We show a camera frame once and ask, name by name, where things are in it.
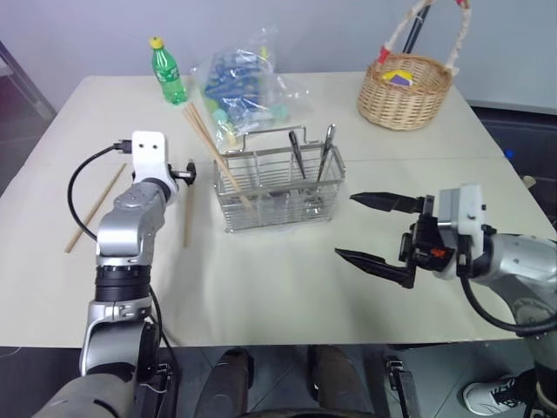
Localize metal wire basket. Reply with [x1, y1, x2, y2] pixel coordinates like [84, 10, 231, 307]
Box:
[211, 124, 347, 235]

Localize clear plastic bag of toys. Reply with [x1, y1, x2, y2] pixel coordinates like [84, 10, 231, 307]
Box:
[188, 25, 311, 154]

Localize wicker basket with handle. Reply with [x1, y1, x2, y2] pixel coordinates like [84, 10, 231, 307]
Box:
[356, 0, 474, 132]

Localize yellow and purple block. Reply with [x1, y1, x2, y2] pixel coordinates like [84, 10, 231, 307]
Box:
[381, 68, 414, 88]

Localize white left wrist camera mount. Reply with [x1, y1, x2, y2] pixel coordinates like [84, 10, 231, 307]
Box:
[130, 130, 180, 205]

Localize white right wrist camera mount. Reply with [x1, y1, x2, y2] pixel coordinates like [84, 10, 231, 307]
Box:
[436, 182, 498, 280]

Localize black metal bracket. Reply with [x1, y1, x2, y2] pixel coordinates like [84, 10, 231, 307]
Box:
[382, 354, 422, 418]

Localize wooden chopstick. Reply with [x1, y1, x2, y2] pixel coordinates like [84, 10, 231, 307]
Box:
[186, 102, 255, 212]
[64, 163, 128, 255]
[182, 185, 194, 249]
[181, 108, 248, 211]

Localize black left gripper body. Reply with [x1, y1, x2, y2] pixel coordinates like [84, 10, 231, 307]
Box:
[167, 163, 190, 185]

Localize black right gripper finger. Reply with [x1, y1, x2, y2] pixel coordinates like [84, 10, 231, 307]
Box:
[333, 246, 417, 290]
[349, 191, 426, 215]

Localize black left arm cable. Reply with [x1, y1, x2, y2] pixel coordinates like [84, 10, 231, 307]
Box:
[66, 139, 133, 241]

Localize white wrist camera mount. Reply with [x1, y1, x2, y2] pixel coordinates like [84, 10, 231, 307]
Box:
[130, 130, 180, 205]
[436, 182, 498, 280]

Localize green plastic soda bottle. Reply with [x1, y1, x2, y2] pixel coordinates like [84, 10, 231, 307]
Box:
[148, 36, 189, 106]

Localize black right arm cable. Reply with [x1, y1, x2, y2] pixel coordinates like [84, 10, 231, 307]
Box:
[459, 273, 557, 337]

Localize white sneaker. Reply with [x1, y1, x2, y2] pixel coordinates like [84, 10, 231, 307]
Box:
[461, 374, 537, 417]

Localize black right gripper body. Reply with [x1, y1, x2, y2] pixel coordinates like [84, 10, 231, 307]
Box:
[398, 194, 459, 289]

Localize metal spoon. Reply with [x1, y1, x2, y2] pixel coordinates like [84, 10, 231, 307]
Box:
[260, 129, 308, 206]
[304, 123, 338, 214]

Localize black poles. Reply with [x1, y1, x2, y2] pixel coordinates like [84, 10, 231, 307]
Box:
[401, 3, 433, 55]

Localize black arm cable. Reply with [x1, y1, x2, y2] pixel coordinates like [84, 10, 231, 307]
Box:
[459, 273, 557, 337]
[66, 139, 133, 241]

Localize dark rounded shape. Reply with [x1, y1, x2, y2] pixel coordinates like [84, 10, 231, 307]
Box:
[196, 347, 256, 418]

